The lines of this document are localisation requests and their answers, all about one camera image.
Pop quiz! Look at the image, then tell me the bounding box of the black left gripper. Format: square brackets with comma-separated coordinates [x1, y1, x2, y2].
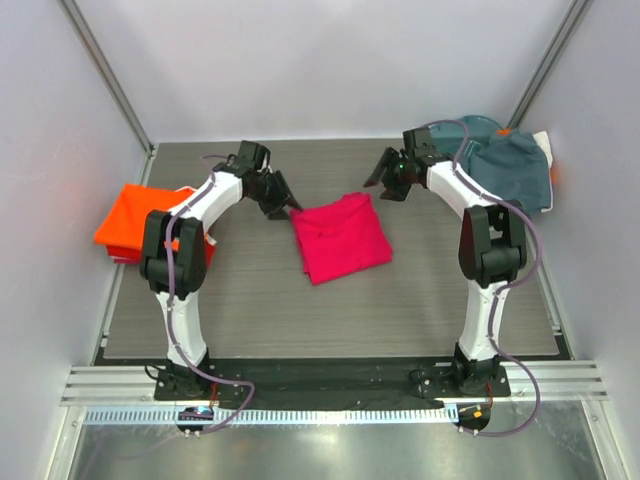
[246, 170, 302, 221]

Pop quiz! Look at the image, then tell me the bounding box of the pink t shirt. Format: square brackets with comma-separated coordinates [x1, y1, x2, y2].
[290, 192, 393, 286]

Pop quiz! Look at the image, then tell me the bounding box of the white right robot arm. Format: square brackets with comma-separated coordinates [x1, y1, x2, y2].
[364, 126, 528, 396]

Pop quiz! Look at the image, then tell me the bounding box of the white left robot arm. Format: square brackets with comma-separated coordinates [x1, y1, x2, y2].
[139, 140, 302, 400]

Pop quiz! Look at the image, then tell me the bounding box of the teal plastic basket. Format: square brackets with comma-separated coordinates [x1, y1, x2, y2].
[429, 115, 502, 173]

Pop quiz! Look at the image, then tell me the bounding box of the grey blue t shirt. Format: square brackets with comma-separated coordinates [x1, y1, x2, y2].
[468, 129, 554, 214]

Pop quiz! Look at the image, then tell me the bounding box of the white cloth in basket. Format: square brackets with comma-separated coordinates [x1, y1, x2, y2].
[533, 131, 554, 169]

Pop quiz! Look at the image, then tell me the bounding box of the orange folded t shirt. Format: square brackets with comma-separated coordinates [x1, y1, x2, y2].
[94, 184, 195, 253]

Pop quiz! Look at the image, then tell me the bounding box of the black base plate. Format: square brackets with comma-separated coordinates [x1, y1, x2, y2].
[144, 357, 511, 411]

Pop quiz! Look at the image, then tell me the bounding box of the left aluminium frame post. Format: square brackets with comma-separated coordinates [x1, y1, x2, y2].
[58, 0, 154, 157]

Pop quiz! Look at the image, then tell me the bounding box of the aluminium frame post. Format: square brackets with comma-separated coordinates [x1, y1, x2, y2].
[58, 0, 154, 157]
[506, 0, 593, 128]

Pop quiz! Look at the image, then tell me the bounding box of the right aluminium frame post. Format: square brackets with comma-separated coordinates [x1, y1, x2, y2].
[506, 0, 593, 128]

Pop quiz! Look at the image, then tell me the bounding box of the front aluminium frame beam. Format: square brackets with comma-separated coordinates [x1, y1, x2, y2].
[61, 360, 608, 406]

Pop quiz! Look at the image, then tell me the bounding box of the slotted metal cable rail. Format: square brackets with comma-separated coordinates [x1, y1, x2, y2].
[84, 404, 459, 427]

